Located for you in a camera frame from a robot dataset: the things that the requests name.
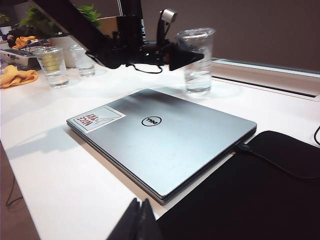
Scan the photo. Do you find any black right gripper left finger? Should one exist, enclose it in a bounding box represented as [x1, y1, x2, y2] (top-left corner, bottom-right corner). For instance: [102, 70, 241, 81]
[107, 197, 142, 240]

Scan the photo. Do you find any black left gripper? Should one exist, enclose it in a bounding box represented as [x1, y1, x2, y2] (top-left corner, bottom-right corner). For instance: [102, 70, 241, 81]
[139, 41, 204, 72]

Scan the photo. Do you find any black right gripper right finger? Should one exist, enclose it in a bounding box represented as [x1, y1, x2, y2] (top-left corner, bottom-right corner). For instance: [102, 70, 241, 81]
[140, 198, 164, 240]

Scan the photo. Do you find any clear plastic Starbucks cup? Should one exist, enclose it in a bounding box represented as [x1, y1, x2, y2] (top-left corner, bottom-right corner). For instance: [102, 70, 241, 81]
[176, 27, 216, 95]

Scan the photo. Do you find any grey Dell laptop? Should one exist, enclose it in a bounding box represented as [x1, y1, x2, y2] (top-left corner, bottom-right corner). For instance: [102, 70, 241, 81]
[66, 87, 258, 206]

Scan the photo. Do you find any small clear plastic cup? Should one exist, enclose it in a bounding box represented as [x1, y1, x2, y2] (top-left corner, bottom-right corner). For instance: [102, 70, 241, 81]
[69, 44, 96, 78]

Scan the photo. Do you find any plastic cup with yellow content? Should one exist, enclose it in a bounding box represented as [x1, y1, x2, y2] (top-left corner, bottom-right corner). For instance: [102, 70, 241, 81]
[33, 45, 70, 89]

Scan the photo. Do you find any tan cardboard box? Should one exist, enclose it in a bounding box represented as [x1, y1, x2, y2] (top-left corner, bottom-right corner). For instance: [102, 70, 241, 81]
[96, 16, 118, 35]

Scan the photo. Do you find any brown fabric desk divider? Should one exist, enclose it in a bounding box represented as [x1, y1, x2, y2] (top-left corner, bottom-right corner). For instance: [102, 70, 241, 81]
[96, 0, 320, 73]

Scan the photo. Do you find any green leafy plant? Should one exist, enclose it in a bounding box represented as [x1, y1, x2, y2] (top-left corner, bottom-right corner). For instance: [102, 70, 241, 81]
[18, 4, 61, 38]
[77, 4, 102, 28]

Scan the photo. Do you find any black mouse pad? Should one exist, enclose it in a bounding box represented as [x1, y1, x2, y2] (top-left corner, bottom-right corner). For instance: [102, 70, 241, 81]
[156, 129, 320, 240]

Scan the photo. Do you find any white plant pot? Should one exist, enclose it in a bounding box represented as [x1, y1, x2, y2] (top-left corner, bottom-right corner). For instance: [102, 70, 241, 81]
[49, 36, 77, 68]

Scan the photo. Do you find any orange cloth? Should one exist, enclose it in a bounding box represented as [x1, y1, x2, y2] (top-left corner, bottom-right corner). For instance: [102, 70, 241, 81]
[11, 35, 38, 50]

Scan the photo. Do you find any yellow cloth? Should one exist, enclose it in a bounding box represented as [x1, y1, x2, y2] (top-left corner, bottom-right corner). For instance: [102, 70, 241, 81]
[0, 64, 39, 89]

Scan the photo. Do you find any white flat device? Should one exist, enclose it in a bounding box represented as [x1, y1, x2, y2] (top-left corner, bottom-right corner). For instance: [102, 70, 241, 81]
[0, 48, 38, 68]

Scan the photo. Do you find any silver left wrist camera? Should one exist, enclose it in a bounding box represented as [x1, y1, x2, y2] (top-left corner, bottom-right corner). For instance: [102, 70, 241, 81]
[156, 8, 179, 48]

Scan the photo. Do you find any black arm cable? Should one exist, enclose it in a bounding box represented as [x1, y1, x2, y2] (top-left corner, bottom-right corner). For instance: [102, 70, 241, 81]
[124, 62, 163, 75]

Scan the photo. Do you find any grey desk cable flap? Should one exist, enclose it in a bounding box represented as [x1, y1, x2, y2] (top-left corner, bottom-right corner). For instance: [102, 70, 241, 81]
[211, 58, 320, 101]

